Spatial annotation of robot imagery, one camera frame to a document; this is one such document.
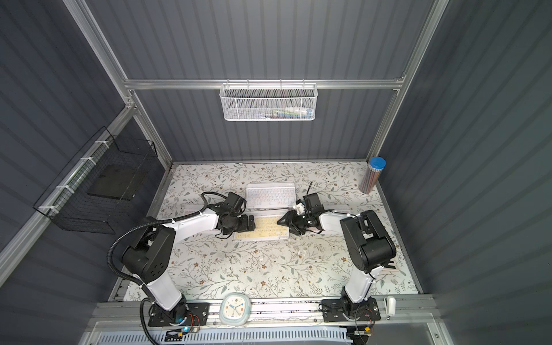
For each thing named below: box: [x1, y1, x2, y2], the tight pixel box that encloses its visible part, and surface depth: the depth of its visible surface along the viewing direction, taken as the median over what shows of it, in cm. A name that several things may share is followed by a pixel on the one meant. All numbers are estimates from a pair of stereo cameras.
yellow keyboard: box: [233, 207, 292, 242], surface depth 93 cm
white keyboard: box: [245, 181, 297, 209], surface depth 107 cm
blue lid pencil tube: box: [359, 155, 387, 195], surface depth 98 cm
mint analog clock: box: [219, 292, 252, 327], surface depth 74 cm
